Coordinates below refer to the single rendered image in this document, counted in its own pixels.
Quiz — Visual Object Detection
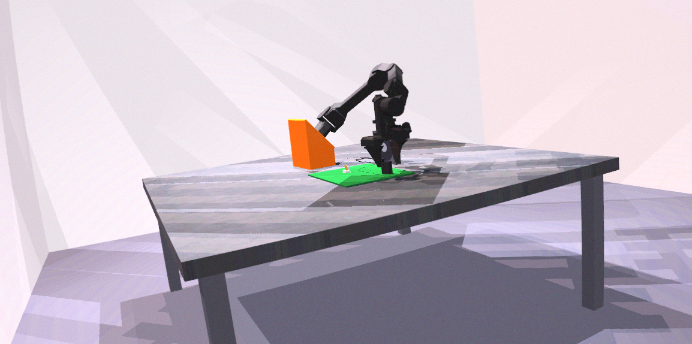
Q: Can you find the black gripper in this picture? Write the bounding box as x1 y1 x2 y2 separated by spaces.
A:
361 116 408 168

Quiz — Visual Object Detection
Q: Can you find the green circuit board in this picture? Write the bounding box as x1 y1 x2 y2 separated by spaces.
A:
308 163 415 188

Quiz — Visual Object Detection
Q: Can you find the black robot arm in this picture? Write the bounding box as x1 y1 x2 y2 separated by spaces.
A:
315 63 412 141

